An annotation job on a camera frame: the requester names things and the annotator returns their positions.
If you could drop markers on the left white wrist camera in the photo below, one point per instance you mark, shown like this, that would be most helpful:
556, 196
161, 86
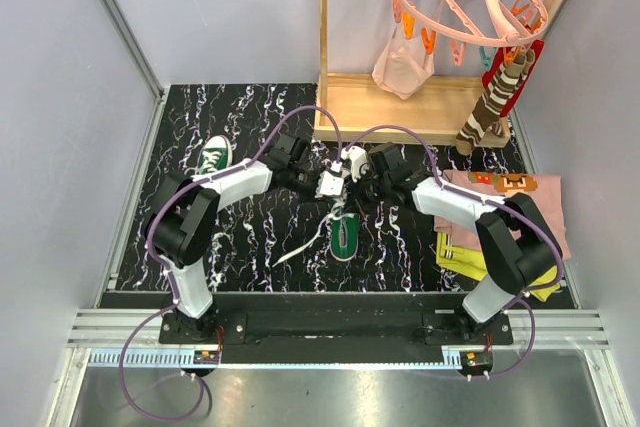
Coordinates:
334, 185

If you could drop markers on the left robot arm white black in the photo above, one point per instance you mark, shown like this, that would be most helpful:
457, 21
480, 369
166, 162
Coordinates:
180, 226

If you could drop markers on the pink mesh laundry bag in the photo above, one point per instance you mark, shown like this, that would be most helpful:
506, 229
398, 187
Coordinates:
405, 63

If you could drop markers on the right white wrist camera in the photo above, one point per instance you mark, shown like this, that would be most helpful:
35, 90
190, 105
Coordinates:
355, 163

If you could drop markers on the yellow folded garment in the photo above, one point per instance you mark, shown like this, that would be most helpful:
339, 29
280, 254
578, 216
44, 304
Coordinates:
470, 263

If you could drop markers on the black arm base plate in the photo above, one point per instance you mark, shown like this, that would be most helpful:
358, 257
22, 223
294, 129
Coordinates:
335, 324

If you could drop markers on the pink shirt with pixel character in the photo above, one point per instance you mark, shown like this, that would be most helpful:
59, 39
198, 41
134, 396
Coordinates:
545, 190

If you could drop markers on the wooden drying rack frame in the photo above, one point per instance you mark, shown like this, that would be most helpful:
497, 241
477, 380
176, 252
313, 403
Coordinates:
353, 106

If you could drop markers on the aluminium rail frame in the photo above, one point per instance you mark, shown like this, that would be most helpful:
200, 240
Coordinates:
139, 339

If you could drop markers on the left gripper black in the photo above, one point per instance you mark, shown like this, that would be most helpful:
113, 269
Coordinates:
312, 195

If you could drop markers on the white lace of sneaker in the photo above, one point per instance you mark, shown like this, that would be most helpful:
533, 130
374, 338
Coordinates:
324, 224

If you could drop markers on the green sneaker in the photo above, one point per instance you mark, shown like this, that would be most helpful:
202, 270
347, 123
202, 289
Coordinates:
344, 228
216, 155

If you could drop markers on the pink round clothes peg hanger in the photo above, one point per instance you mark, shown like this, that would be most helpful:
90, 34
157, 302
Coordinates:
463, 24

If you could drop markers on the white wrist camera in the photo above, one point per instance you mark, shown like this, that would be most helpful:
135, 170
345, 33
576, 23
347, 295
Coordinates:
334, 185
355, 163

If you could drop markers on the red cloth on hanger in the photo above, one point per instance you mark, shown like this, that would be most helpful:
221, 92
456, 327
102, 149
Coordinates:
532, 54

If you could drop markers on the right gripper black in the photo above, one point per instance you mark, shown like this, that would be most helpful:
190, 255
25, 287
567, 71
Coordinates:
356, 192

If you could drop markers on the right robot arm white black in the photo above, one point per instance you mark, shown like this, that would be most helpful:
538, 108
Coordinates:
517, 244

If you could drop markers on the brown white striped sock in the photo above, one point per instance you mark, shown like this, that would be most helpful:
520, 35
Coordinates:
485, 116

